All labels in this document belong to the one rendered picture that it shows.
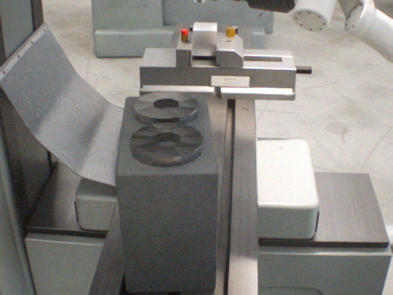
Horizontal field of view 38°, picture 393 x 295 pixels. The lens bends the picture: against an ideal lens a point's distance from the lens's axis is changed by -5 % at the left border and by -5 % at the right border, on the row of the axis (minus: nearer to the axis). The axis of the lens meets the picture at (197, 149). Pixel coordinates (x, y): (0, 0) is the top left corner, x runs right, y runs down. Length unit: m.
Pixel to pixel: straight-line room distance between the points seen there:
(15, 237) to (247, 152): 0.52
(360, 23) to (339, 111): 2.49
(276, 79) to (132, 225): 0.67
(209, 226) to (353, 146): 2.45
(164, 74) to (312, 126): 2.06
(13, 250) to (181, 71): 0.53
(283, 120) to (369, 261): 2.14
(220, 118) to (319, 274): 0.39
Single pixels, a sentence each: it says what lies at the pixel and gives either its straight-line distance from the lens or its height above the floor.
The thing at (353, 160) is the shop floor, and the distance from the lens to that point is 3.02.
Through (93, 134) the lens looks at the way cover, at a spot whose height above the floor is 0.90.
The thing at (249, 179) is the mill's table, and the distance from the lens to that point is 1.02.
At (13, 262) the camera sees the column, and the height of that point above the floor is 0.68.
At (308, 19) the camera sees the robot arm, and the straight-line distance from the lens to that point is 1.00.
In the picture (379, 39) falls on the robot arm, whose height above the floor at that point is 1.17.
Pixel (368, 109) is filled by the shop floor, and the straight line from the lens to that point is 3.59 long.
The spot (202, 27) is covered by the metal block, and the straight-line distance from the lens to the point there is 1.32.
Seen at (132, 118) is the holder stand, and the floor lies 1.13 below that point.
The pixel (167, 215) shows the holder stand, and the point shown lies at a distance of 0.71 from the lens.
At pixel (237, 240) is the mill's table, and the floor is 0.94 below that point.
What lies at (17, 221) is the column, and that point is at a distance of 1.26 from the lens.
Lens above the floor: 1.49
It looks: 30 degrees down
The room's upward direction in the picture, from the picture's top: straight up
